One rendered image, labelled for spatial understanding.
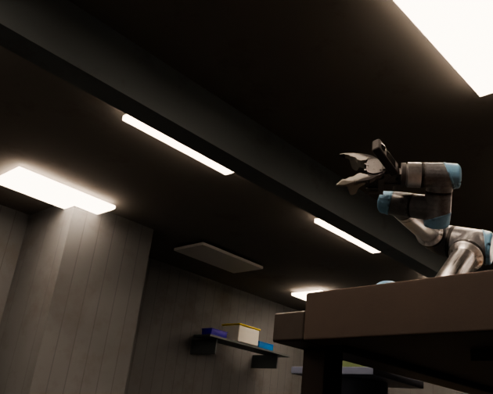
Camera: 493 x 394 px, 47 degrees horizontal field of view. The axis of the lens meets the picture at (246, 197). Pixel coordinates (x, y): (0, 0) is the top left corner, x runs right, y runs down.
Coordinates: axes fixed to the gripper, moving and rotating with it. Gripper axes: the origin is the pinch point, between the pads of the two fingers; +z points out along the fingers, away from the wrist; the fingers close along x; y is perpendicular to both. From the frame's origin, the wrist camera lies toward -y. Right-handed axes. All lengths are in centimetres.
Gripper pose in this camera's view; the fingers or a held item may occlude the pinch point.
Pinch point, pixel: (336, 167)
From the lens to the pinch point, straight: 174.5
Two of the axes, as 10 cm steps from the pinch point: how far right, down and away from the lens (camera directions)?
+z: -9.8, -0.3, 2.1
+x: 1.8, -6.4, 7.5
